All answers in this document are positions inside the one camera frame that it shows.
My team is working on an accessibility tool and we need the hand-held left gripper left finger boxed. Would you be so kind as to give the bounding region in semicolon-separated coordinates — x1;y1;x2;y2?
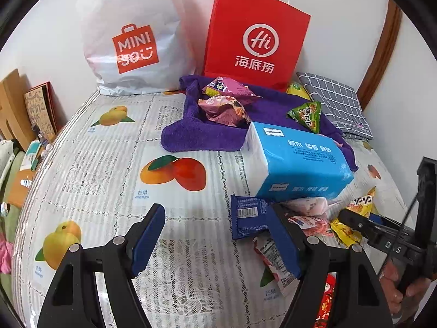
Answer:
36;203;166;328

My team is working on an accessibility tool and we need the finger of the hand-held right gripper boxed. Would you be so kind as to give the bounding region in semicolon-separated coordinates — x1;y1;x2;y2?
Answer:
337;208;383;247
368;212;405;235

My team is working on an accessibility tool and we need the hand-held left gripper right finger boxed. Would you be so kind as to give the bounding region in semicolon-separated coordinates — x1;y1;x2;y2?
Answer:
267;204;395;328

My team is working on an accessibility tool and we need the long pink snack packet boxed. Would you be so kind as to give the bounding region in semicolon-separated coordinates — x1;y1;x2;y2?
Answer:
252;236;302;298
283;196;339;216

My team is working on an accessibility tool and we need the pink red snack packet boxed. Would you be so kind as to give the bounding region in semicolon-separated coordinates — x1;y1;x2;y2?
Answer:
290;215;332;237

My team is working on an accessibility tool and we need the blue snack packet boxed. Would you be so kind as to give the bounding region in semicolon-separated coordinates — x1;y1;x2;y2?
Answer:
230;194;274;241

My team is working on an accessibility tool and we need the small red snack packet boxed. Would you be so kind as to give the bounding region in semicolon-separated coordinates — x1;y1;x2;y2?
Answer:
313;273;342;328

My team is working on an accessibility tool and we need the green triangular snack packet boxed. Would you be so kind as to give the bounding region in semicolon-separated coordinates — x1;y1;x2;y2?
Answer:
286;100;322;134

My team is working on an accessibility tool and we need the magenta snack packet yellow edge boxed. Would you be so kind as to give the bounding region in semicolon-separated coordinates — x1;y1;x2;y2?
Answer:
201;77;264;100

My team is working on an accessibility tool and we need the person's right hand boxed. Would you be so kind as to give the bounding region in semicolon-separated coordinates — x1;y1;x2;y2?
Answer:
379;263;435;319

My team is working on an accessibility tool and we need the fruit print tablecloth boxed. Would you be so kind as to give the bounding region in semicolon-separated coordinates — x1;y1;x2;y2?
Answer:
14;89;422;328

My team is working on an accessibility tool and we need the blue tissue pack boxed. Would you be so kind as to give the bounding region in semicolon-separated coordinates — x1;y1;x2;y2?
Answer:
240;122;355;201

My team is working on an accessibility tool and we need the purple towel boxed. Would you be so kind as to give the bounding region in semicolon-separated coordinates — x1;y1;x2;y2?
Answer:
161;74;359;172

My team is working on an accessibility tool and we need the grey checkered cloth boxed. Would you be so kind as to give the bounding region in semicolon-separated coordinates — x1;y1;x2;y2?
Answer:
296;71;375;141

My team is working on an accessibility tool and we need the orange flat item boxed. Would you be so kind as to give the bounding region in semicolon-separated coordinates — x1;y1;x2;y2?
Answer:
7;169;39;210

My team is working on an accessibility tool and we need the green cloth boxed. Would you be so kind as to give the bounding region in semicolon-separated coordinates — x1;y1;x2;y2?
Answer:
0;150;28;303

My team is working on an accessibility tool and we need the teal box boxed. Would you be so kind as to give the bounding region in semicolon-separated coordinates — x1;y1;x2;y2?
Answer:
20;139;44;172

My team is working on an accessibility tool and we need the pink cloth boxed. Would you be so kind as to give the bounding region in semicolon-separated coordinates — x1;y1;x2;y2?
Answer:
0;238;13;274

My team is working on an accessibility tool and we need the yellow green snack packet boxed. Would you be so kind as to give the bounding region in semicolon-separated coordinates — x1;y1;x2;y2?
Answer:
285;81;310;102

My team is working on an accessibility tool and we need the white floral cloth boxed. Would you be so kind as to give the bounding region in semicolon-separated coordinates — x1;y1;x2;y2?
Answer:
0;139;17;175

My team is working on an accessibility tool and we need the brown patterned book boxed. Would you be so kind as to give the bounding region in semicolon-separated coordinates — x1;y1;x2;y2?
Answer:
23;81;64;138

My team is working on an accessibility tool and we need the wooden headboard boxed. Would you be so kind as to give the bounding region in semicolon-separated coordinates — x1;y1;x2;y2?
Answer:
0;68;32;151

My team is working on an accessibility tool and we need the white plastic bag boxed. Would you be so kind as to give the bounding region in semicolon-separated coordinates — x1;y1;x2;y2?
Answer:
76;0;196;95

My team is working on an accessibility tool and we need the red paper bag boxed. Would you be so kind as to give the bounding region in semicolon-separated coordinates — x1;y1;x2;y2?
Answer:
201;0;312;92

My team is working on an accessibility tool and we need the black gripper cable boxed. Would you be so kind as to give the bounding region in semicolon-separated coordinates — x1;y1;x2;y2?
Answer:
376;174;437;276

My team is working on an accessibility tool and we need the brown wooden door frame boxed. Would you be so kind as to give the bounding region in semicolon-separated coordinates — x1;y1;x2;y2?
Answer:
356;0;404;110

